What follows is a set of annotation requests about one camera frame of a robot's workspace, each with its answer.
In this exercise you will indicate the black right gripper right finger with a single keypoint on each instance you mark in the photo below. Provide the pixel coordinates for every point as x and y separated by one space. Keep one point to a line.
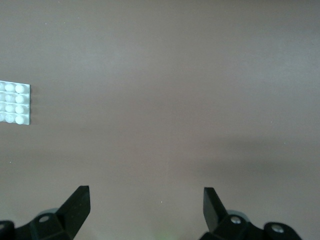
212 212

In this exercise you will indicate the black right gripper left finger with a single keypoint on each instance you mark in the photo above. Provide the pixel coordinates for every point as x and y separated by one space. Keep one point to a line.
72 212

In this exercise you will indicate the white studded base plate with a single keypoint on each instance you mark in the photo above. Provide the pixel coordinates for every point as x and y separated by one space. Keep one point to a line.
20 100

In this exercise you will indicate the brown paper table cover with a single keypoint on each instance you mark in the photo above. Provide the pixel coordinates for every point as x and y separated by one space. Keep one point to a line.
175 87

